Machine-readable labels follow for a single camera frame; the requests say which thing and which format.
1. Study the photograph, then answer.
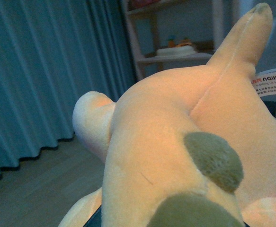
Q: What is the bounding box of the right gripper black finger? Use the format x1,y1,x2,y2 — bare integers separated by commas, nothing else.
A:
85,208,102,227

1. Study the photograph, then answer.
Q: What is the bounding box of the yellow plush dinosaur toy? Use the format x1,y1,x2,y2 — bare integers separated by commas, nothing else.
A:
60,3,276,227

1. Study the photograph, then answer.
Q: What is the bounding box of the teal curtain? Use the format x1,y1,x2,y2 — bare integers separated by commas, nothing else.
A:
0,0,136,175

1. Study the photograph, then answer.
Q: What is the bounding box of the cream toy cake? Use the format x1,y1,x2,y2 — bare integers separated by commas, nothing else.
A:
156,37,197,58

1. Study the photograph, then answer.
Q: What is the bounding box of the wooden shelf unit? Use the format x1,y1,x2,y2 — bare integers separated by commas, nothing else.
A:
122,0,225,80

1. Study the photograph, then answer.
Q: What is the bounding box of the white toy label tag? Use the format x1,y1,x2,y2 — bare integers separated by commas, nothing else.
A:
251,69,276,97

